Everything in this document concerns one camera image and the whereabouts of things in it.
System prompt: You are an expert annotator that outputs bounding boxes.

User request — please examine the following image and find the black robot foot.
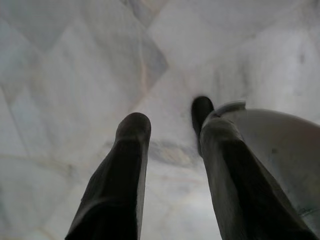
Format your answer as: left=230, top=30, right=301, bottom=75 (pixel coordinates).
left=191, top=96, right=215, bottom=149

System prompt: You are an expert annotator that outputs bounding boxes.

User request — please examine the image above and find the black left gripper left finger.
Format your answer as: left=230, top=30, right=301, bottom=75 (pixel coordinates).
left=64, top=112, right=152, bottom=240

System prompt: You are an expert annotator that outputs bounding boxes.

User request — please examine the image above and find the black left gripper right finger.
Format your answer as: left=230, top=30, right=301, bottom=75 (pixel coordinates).
left=199, top=116, right=320, bottom=240

